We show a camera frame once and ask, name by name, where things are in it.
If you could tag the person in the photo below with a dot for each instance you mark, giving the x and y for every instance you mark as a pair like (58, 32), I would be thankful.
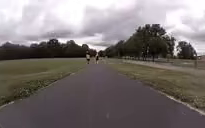
(97, 59)
(88, 57)

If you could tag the dark grey asphalt path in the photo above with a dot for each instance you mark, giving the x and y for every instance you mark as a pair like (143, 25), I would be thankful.
(96, 106)

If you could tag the row of trees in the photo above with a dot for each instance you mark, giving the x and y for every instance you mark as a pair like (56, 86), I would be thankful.
(150, 41)

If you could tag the pale side path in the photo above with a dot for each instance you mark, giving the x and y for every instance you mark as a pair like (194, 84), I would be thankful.
(163, 65)

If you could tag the dark wood of trees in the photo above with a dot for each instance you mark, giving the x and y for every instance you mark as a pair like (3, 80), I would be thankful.
(40, 51)

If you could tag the green grass field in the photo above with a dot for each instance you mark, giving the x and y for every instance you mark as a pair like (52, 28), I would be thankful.
(176, 83)
(20, 75)

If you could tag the single dark tree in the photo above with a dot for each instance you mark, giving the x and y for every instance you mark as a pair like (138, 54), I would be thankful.
(186, 50)

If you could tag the pole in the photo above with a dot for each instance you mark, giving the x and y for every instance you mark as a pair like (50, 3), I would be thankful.
(195, 62)

